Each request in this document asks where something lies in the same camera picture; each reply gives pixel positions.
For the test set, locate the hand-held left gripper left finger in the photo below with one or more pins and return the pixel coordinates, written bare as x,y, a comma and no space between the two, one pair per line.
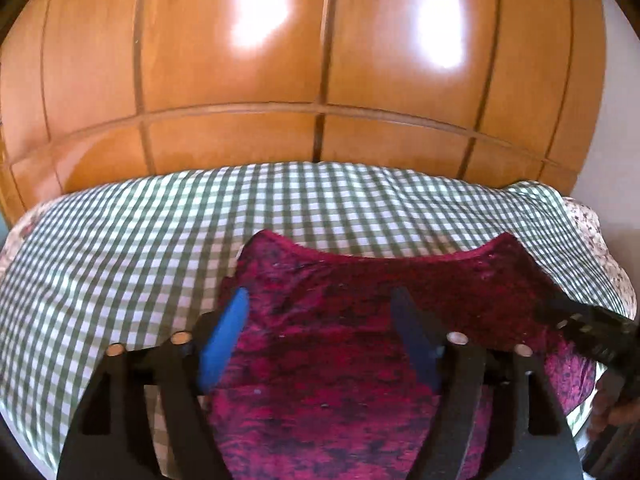
225,335

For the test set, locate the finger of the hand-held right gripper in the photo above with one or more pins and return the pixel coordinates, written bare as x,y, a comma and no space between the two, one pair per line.
595,330

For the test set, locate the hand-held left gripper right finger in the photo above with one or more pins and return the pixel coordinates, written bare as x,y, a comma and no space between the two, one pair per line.
415,330

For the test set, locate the red floral shirt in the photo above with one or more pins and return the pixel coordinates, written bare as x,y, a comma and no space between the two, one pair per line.
350,335

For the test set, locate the person's right hand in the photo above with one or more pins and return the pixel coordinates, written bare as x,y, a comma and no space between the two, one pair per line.
615,412

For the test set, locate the green checked bed sheet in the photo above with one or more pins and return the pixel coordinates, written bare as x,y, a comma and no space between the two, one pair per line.
150,240

